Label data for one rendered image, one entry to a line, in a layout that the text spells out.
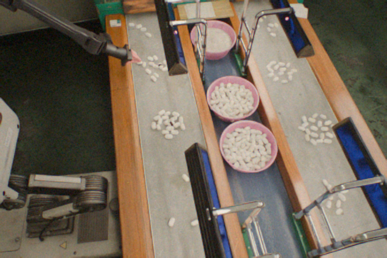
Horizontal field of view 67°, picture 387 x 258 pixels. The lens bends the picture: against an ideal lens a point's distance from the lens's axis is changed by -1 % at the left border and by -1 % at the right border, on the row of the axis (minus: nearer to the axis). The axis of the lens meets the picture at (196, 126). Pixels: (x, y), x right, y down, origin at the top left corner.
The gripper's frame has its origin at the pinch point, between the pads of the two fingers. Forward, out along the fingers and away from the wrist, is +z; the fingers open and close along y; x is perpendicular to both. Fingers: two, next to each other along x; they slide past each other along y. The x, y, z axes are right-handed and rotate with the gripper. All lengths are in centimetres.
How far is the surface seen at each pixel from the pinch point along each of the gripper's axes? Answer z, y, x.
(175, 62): -5.8, -29.2, -30.6
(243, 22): 35, 4, -44
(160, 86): 12.4, -11.4, 2.1
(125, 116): -4.5, -28.1, 12.4
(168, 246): 5, -91, 7
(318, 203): 33, -91, -45
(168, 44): -5.4, -17.1, -28.3
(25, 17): -34, 123, 104
